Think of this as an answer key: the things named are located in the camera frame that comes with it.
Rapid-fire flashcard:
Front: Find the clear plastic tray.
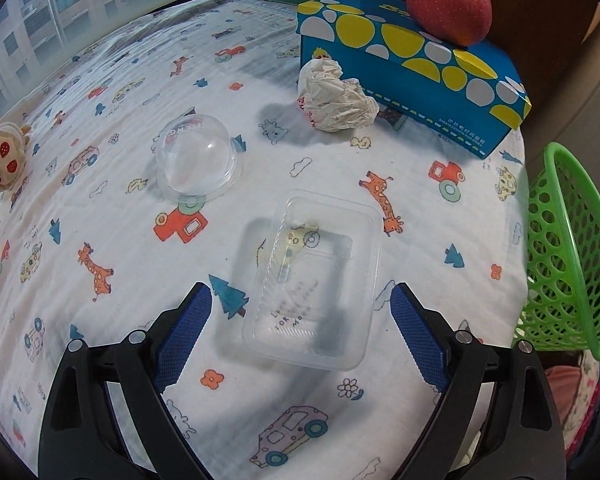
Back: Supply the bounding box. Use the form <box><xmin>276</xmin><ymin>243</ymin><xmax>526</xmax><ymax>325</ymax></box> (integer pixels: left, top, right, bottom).
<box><xmin>242</xmin><ymin>190</ymin><xmax>382</xmax><ymax>370</ymax></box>

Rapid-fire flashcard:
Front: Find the clear plastic dome lid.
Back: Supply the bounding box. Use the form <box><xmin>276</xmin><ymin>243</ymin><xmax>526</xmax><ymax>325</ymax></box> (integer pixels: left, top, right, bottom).
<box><xmin>152</xmin><ymin>114</ymin><xmax>242</xmax><ymax>203</ymax></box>

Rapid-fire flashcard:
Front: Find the white paper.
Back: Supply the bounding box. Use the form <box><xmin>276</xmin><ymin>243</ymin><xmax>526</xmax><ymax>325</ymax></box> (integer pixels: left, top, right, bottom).
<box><xmin>297</xmin><ymin>58</ymin><xmax>379</xmax><ymax>133</ymax></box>

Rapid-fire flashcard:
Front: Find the green plastic basket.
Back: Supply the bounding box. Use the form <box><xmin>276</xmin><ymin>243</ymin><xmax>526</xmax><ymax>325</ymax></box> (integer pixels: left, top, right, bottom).
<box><xmin>514</xmin><ymin>142</ymin><xmax>600</xmax><ymax>361</ymax></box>

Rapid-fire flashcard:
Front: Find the cartoon print bed sheet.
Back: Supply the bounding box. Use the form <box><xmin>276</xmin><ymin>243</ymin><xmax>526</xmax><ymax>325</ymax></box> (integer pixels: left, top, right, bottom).
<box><xmin>0</xmin><ymin>0</ymin><xmax>528</xmax><ymax>479</ymax></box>

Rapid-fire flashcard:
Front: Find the round plush toy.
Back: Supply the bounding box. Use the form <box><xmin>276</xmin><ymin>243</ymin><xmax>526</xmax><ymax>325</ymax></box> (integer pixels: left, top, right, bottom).
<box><xmin>0</xmin><ymin>122</ymin><xmax>31</xmax><ymax>192</ymax></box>

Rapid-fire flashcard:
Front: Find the blue patterned tissue box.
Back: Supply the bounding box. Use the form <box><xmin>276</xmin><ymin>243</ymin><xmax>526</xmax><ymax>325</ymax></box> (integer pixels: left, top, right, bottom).
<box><xmin>297</xmin><ymin>0</ymin><xmax>531</xmax><ymax>159</ymax></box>

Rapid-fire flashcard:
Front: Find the red apple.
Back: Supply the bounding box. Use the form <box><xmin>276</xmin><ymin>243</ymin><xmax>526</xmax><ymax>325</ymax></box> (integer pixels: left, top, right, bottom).
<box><xmin>405</xmin><ymin>0</ymin><xmax>493</xmax><ymax>47</ymax></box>

